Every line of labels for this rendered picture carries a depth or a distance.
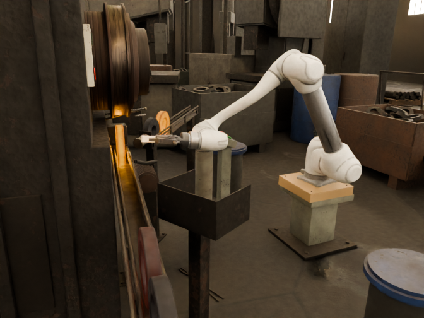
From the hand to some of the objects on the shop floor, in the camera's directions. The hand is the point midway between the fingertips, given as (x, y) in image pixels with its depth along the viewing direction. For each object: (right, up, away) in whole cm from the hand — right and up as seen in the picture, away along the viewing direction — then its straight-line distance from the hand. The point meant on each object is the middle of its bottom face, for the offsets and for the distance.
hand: (148, 139), depth 180 cm
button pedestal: (+39, -51, +91) cm, 112 cm away
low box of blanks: (+212, -24, +190) cm, 286 cm away
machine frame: (-52, -78, -5) cm, 94 cm away
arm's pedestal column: (+96, -62, +58) cm, 128 cm away
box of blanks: (+40, +3, +268) cm, 271 cm away
